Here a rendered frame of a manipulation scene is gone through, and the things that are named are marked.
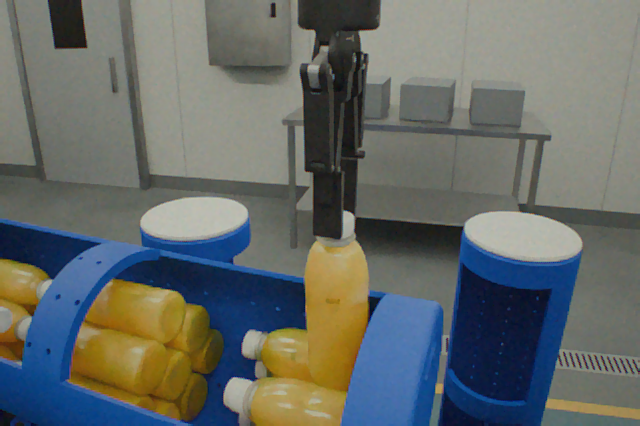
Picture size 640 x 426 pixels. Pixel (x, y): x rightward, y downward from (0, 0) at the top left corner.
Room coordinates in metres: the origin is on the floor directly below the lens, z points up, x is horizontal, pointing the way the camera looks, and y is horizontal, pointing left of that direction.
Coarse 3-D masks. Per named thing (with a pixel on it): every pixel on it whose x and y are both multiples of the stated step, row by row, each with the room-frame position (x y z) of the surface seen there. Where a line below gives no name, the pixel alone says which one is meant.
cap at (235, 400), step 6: (240, 378) 0.47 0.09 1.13; (234, 384) 0.46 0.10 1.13; (240, 384) 0.46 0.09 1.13; (246, 384) 0.46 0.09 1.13; (234, 390) 0.46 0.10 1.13; (240, 390) 0.45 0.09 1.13; (234, 396) 0.45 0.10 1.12; (240, 396) 0.45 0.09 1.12; (228, 402) 0.45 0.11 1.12; (234, 402) 0.45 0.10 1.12; (240, 402) 0.45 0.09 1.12; (234, 408) 0.45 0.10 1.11; (240, 408) 0.44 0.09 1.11
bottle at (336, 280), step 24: (336, 240) 0.47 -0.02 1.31; (312, 264) 0.47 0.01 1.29; (336, 264) 0.46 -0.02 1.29; (360, 264) 0.47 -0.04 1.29; (312, 288) 0.46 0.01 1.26; (336, 288) 0.45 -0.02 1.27; (360, 288) 0.46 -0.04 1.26; (312, 312) 0.46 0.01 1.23; (336, 312) 0.45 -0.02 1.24; (360, 312) 0.46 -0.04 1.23; (312, 336) 0.46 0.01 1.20; (336, 336) 0.45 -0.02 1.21; (360, 336) 0.46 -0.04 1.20; (312, 360) 0.46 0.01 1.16; (336, 360) 0.45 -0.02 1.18; (336, 384) 0.45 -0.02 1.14
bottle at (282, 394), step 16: (256, 384) 0.47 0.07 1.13; (272, 384) 0.45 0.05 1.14; (288, 384) 0.44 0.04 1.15; (304, 384) 0.45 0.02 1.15; (256, 400) 0.44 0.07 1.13; (272, 400) 0.43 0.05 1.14; (288, 400) 0.42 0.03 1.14; (304, 400) 0.42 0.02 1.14; (320, 400) 0.42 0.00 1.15; (336, 400) 0.42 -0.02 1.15; (256, 416) 0.43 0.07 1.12; (272, 416) 0.42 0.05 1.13; (288, 416) 0.41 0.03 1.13; (304, 416) 0.41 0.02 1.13; (320, 416) 0.40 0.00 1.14; (336, 416) 0.40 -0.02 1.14
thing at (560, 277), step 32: (480, 256) 1.03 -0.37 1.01; (576, 256) 1.00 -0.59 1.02; (480, 288) 1.23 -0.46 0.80; (512, 288) 1.23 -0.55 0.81; (544, 288) 0.96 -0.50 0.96; (480, 320) 1.24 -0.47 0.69; (512, 320) 1.22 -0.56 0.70; (544, 320) 0.97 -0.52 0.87; (448, 352) 1.12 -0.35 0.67; (480, 352) 1.24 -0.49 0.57; (512, 352) 1.21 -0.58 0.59; (544, 352) 0.97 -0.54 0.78; (448, 384) 1.08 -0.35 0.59; (480, 384) 1.24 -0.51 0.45; (512, 384) 1.20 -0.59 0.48; (544, 384) 0.98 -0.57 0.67; (448, 416) 1.21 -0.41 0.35; (480, 416) 0.98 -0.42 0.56; (512, 416) 0.96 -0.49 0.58
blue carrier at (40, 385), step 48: (0, 240) 0.86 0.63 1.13; (48, 240) 0.79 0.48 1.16; (96, 240) 0.69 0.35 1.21; (48, 288) 0.54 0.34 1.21; (96, 288) 0.53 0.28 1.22; (192, 288) 0.70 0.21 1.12; (240, 288) 0.66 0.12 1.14; (288, 288) 0.62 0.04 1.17; (48, 336) 0.49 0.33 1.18; (240, 336) 0.67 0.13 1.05; (384, 336) 0.42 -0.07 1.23; (432, 336) 0.43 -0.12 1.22; (0, 384) 0.49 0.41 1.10; (48, 384) 0.46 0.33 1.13; (384, 384) 0.37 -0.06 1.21; (432, 384) 0.50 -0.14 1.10
